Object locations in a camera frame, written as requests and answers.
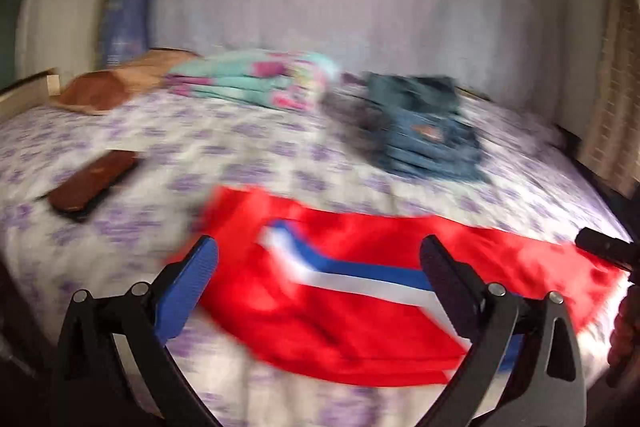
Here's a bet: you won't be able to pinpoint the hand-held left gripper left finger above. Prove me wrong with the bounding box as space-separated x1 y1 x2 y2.
56 234 221 427

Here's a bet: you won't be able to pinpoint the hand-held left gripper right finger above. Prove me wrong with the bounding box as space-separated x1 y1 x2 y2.
419 234 587 427

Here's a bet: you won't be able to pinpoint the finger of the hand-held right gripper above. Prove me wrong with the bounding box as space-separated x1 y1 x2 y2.
574 227 640 273

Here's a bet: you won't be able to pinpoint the red pants with blue-white stripe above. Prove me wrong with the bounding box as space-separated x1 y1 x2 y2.
167 186 626 388

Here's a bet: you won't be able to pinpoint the folded dark green pants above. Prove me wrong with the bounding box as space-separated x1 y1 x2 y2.
362 72 463 115

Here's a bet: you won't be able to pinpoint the person's right hand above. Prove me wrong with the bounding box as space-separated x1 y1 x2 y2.
606 284 640 385

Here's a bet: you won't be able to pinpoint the folded blue jeans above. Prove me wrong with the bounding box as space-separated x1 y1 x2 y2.
370 107 491 182

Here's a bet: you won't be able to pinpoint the beige checked curtain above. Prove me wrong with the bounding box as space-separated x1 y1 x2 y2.
575 0 640 192

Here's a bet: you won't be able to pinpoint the brown leather wallet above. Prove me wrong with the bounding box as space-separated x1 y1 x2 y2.
35 149 141 224

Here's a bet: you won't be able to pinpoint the bed with purple floral sheet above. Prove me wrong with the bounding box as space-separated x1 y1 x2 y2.
0 77 640 427

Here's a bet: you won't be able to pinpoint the folded teal floral quilt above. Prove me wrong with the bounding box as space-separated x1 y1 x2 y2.
165 49 343 112

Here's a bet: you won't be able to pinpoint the brown satin pillow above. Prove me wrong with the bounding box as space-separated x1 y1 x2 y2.
52 48 201 116

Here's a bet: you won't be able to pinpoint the blue floral hanging cloth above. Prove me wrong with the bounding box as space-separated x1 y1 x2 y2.
97 0 166 68

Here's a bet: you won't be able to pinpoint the window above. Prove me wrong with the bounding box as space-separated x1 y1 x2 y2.
0 0 46 82

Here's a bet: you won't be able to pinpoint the gold bed frame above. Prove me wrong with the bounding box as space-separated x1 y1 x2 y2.
0 68 61 118

